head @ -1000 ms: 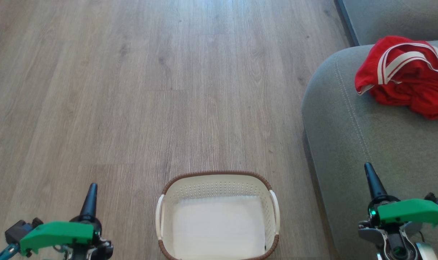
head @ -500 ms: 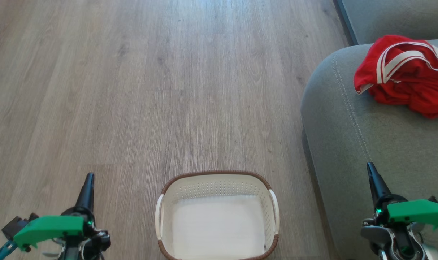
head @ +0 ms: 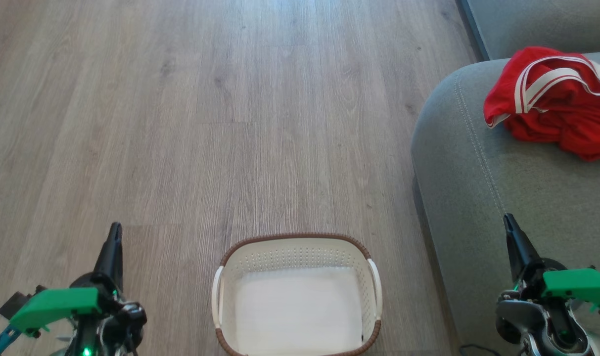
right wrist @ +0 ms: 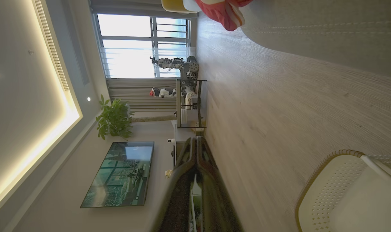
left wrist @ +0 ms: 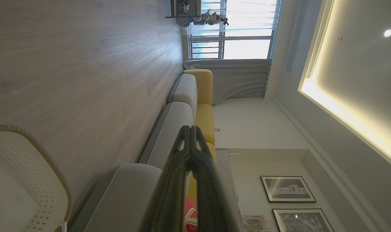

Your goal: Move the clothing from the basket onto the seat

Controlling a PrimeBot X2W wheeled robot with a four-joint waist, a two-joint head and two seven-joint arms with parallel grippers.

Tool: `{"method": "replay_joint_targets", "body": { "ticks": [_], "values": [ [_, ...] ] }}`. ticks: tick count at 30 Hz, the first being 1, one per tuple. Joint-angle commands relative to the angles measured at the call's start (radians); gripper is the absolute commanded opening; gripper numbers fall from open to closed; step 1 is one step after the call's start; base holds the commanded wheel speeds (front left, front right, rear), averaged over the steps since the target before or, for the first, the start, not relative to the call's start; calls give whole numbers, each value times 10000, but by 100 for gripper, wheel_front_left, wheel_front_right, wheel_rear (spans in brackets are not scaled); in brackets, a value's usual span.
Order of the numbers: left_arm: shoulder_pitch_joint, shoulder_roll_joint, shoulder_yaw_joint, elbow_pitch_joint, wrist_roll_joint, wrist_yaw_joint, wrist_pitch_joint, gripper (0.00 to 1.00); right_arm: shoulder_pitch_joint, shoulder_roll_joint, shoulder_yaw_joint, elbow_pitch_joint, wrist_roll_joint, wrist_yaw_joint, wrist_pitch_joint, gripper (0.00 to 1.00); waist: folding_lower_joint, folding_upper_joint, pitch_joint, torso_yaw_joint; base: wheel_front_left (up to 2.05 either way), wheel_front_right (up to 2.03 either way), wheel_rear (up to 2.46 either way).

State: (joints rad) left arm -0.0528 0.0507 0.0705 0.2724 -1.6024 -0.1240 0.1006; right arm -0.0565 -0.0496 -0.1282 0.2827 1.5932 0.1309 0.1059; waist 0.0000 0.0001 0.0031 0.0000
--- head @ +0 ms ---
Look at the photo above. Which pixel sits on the white laundry basket brown rim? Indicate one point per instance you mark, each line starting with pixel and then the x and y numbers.
pixel 300 306

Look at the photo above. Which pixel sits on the dark left wrist camera box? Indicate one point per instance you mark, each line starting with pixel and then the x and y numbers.
pixel 15 305

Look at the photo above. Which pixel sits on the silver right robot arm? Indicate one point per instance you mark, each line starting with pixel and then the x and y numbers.
pixel 527 316

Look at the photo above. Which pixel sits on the red garment with white stripes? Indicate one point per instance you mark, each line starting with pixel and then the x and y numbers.
pixel 562 104

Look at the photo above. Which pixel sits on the grey fabric sofa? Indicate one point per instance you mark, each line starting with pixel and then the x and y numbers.
pixel 478 188

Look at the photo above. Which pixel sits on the grey upholstered sofa section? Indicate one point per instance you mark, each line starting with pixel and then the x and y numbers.
pixel 542 22

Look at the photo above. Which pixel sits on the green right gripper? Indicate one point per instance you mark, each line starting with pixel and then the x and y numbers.
pixel 581 287

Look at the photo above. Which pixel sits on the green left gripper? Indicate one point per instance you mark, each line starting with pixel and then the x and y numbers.
pixel 57 304

